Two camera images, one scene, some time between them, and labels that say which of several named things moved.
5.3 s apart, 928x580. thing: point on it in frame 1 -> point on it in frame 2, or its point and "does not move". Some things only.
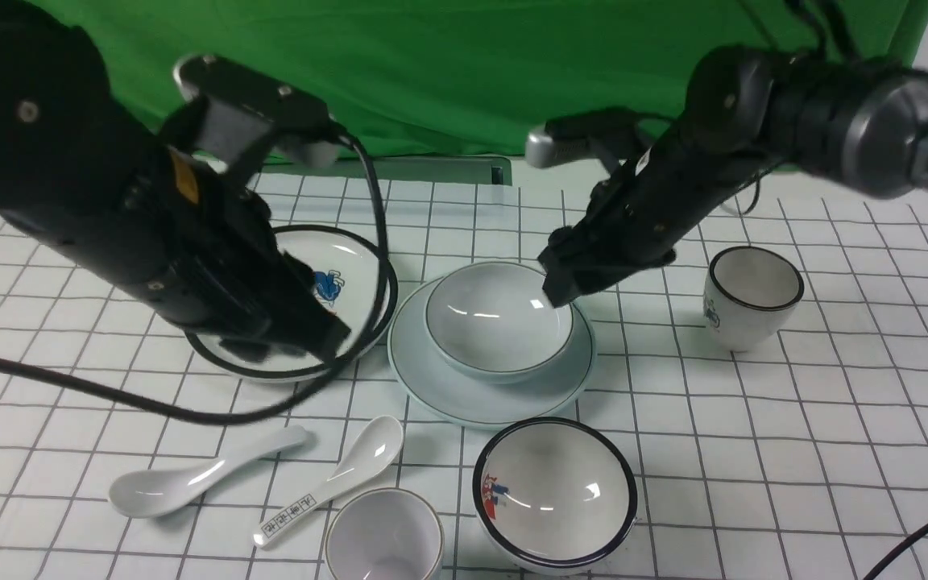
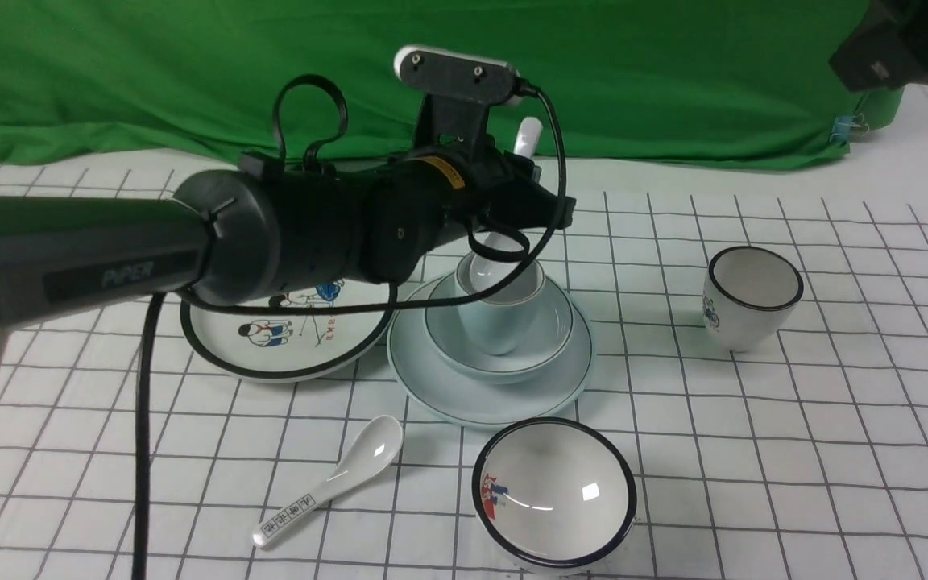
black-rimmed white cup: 748,295 does not move
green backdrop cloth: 470,78 does not move
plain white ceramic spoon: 154,491 -> 528,134
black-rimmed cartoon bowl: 554,495 does not move
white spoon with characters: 369,449 does not move
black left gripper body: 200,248 -> 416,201
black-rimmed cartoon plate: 356,283 does not move
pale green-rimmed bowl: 496,322 does not move
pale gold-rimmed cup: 385,533 -> 498,319
